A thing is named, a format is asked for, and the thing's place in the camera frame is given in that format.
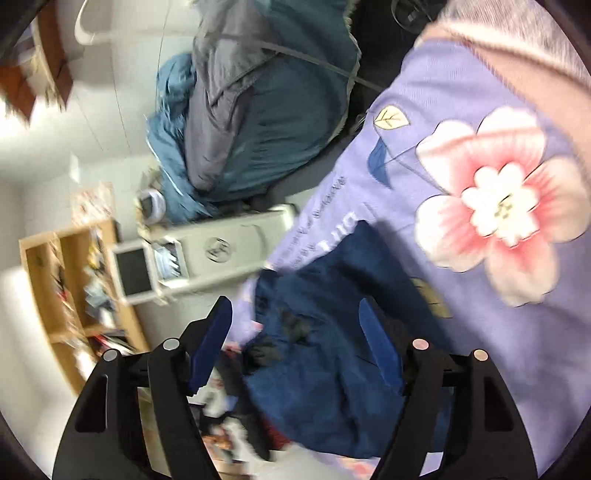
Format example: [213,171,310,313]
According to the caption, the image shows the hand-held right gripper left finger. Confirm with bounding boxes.
[52,295,234,480]

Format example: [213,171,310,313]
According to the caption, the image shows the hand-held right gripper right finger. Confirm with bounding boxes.
[359,296,540,480]

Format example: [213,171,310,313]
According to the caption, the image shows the navy blue jacket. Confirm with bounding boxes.
[240,220,455,460]

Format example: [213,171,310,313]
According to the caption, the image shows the grey treadmill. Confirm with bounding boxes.
[134,203,296,303]

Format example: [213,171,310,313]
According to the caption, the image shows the white framed screen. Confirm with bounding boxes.
[110,239,158,306]

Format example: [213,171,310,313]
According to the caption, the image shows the wooden shelf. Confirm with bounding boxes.
[18,219,151,398]

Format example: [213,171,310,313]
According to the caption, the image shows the purple floral bedsheet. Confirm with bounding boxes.
[228,39,591,472]

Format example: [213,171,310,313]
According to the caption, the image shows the teal jacket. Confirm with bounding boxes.
[147,0,362,227]

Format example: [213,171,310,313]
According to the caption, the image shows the grey jacket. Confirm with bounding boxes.
[185,0,280,192]

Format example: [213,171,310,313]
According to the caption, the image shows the dark wooden furniture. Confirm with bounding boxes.
[0,0,75,126]

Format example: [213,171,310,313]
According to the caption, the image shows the white tube frame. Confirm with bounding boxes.
[76,0,178,47]

